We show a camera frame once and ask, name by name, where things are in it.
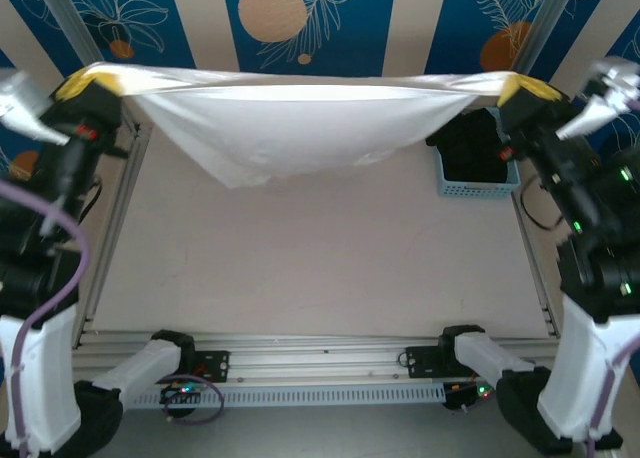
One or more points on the white t-shirt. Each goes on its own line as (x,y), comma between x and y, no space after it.
(300,128)

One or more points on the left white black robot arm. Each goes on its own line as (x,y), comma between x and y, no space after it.
(40,378)

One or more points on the black garment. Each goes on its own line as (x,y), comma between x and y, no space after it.
(470,148)

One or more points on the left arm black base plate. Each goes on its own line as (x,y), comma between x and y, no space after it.
(217,365)

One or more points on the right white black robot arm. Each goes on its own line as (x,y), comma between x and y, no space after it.
(575,368)

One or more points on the small circuit board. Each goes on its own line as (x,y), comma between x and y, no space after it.
(182,391)
(480,391)

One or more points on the aluminium mounting rail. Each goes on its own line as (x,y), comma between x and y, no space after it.
(325,360)

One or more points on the blue floral wall panel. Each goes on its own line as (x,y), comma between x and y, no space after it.
(631,43)
(165,28)
(350,28)
(450,28)
(15,148)
(585,18)
(35,38)

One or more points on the aluminium table side rail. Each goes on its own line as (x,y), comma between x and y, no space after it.
(532,268)
(120,203)

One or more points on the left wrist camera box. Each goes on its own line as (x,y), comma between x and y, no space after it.
(25,103)

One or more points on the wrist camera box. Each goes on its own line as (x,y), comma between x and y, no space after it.
(615,78)
(25,103)

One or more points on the aluminium frame post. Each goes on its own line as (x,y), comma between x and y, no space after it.
(545,18)
(70,18)

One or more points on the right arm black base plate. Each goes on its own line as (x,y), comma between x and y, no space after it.
(420,363)

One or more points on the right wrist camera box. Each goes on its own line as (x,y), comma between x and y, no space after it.
(615,78)

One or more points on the light blue plastic basket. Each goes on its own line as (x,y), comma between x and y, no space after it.
(475,190)

